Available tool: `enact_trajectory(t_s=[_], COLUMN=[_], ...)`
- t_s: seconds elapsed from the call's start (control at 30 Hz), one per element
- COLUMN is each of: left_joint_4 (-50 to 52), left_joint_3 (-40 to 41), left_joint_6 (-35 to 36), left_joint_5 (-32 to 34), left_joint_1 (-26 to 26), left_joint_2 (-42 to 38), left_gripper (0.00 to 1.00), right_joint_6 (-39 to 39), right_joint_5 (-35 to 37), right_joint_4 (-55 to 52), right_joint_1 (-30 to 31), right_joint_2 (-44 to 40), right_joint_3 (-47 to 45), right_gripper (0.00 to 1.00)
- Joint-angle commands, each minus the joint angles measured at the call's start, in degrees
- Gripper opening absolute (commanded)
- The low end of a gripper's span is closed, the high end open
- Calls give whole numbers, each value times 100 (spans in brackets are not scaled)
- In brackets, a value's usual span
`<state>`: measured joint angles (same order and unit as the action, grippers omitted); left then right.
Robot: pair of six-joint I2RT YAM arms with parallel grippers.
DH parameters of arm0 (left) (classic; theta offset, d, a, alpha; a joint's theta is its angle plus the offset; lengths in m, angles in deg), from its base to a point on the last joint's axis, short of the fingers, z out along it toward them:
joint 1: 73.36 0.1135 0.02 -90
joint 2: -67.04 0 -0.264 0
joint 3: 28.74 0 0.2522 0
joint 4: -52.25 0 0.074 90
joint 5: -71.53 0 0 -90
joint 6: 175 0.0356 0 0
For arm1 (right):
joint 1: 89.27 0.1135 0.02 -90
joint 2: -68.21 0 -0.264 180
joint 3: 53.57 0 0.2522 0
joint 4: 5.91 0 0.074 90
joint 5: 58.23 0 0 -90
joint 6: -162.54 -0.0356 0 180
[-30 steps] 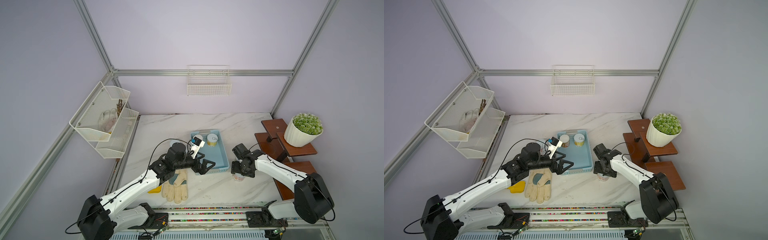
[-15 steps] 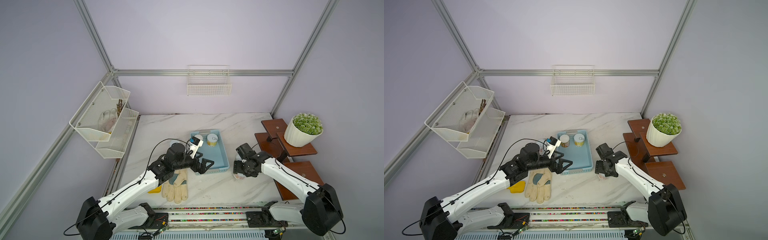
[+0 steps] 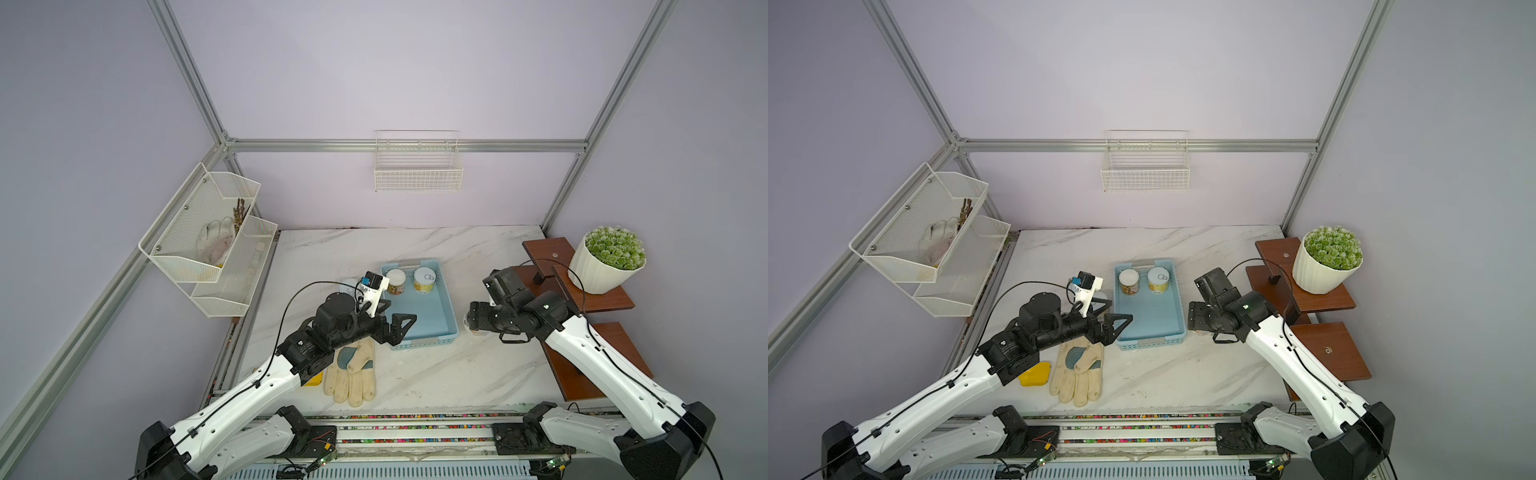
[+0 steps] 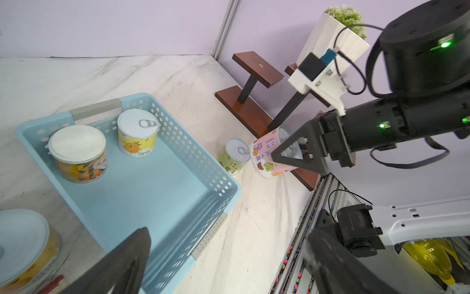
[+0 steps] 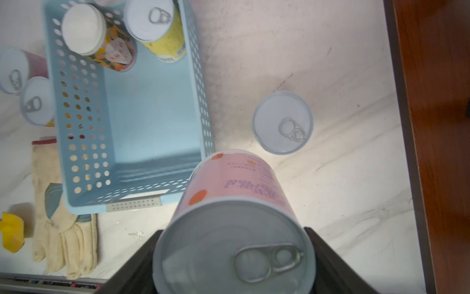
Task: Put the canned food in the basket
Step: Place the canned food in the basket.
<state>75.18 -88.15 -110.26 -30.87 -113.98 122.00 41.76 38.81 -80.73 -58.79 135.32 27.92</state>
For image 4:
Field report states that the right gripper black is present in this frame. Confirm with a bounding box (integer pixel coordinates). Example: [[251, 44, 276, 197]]
[[271, 110, 356, 175]]

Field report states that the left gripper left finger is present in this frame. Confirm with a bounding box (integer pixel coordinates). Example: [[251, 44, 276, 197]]
[[61, 227, 151, 294]]

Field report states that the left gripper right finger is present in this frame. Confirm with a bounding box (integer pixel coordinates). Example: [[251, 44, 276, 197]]
[[304, 229, 397, 294]]

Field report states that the pink can pull tab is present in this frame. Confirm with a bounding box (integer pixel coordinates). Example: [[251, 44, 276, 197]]
[[250, 126, 296, 179]]

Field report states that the orange can pull tab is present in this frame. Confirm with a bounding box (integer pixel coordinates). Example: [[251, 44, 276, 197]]
[[1, 209, 61, 294]]

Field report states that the yellow can pull tab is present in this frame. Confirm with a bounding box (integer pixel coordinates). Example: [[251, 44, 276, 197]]
[[117, 109, 160, 158]]

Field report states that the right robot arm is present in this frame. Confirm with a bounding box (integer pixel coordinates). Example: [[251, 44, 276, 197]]
[[271, 1, 470, 257]]

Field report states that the light blue plastic basket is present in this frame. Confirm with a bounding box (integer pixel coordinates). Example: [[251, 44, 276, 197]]
[[17, 93, 241, 294]]

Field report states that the green can pull tab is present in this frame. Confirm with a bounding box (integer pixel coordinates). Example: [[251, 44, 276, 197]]
[[218, 138, 250, 175]]

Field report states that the beige work glove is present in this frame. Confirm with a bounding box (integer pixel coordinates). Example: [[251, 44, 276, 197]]
[[37, 275, 64, 294]]

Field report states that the white potted green plant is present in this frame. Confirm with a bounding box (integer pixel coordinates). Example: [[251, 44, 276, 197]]
[[296, 6, 370, 65]]

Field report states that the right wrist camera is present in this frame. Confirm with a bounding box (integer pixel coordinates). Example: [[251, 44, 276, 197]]
[[288, 47, 348, 116]]

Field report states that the aluminium frame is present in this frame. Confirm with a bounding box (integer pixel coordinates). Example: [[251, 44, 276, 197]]
[[211, 0, 242, 61]]

